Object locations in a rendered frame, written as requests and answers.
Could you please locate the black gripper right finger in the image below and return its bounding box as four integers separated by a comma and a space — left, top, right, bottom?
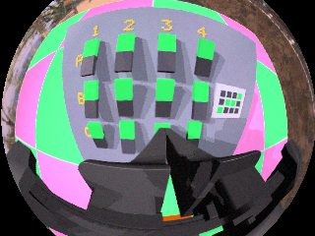
164, 127, 261, 217

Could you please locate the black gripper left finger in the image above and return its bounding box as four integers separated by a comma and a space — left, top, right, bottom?
78, 127, 170, 212

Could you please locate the grey switch panel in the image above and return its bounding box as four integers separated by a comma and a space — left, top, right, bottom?
62, 7, 257, 162

